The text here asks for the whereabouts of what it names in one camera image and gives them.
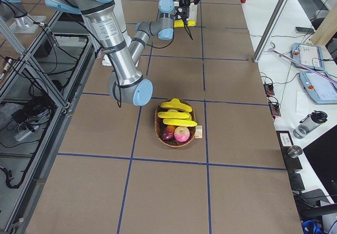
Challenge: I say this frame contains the yellow banana moved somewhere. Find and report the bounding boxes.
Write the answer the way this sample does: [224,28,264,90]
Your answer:
[163,119,197,127]
[174,19,196,28]

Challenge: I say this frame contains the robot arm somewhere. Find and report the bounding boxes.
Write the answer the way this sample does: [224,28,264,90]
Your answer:
[45,0,153,106]
[128,0,200,64]

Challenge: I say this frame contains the white bear plate tray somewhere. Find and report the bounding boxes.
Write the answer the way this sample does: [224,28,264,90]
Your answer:
[174,2,197,28]

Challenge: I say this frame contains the brown wicker basket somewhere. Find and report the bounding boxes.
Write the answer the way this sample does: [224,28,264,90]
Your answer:
[154,99,196,148]

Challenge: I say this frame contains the basket paper tag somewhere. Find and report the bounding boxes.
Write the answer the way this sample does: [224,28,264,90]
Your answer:
[194,125,203,139]

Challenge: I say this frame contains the yellow starfruit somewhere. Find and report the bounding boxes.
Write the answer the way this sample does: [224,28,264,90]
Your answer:
[160,99,189,112]

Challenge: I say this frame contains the yellow banana left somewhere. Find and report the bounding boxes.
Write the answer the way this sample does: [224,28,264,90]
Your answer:
[160,102,193,112]

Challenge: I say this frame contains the yellow banana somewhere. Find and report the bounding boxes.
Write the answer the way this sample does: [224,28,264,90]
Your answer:
[157,112,192,121]
[160,102,193,112]

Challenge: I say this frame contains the reacher grabber stick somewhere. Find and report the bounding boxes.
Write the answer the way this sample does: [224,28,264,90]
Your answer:
[268,42,337,83]

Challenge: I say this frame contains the yellow banana middle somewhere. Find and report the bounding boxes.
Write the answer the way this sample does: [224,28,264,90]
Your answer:
[157,112,192,121]

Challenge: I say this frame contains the pink apple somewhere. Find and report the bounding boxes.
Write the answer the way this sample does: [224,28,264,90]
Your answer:
[174,126,190,142]

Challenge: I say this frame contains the dark purple fruit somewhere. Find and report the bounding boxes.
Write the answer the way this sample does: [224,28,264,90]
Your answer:
[161,125,176,141]

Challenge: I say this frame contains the teach pendant far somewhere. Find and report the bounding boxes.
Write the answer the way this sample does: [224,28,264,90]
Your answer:
[291,43,325,71]

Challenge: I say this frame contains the teach pendant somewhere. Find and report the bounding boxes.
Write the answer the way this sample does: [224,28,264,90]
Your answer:
[291,43,325,71]
[299,71,336,104]

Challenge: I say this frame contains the teach pendant near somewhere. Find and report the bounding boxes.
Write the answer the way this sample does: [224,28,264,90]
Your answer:
[299,71,336,104]

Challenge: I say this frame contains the clear water bottle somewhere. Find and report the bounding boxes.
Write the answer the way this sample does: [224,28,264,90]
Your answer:
[293,110,328,139]

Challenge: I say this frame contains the metal cup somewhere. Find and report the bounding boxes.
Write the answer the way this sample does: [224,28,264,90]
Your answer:
[286,145,303,159]

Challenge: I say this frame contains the aluminium frame post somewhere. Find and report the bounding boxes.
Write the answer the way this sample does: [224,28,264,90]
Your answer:
[253,0,289,63]

